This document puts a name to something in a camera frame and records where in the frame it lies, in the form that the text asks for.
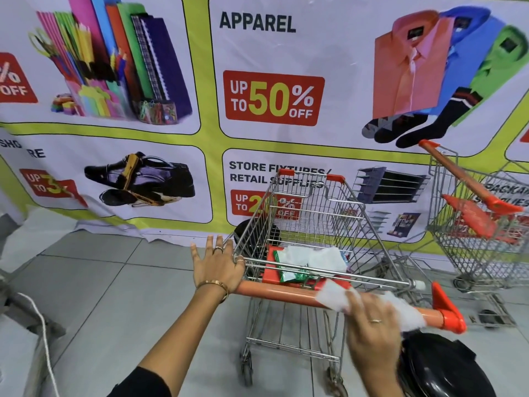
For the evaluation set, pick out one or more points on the grey metal frame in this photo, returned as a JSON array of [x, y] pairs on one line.
[[20, 310]]

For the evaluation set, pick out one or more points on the person's left middle finger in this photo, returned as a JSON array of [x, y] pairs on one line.
[[219, 252]]

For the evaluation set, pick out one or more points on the person's left little finger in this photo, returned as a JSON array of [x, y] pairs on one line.
[[197, 255]]

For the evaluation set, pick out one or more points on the person's right fingers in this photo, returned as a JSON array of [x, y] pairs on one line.
[[372, 316]]

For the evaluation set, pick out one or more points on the black sleeve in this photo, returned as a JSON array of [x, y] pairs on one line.
[[140, 384]]

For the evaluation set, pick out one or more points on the person's left hand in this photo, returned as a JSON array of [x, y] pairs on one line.
[[217, 270]]

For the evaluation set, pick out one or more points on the black round bin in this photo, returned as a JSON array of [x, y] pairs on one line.
[[254, 239]]

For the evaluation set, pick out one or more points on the person's right hand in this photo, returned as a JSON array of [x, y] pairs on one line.
[[372, 343]]

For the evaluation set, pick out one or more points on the printed sale banner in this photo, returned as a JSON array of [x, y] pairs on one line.
[[264, 70]]

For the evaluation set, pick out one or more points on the person's left forearm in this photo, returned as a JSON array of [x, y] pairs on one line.
[[186, 330]]

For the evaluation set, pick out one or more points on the person's right forearm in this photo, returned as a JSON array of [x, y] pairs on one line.
[[385, 388]]

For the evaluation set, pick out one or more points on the white wipe cloth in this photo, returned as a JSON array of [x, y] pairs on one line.
[[332, 299]]

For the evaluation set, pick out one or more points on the glossy black bin lid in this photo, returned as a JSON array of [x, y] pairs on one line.
[[442, 367]]

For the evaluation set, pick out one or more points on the green wipes packet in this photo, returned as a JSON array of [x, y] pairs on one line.
[[294, 273]]

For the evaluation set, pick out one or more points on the person's left thumb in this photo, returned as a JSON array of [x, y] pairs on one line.
[[240, 263]]

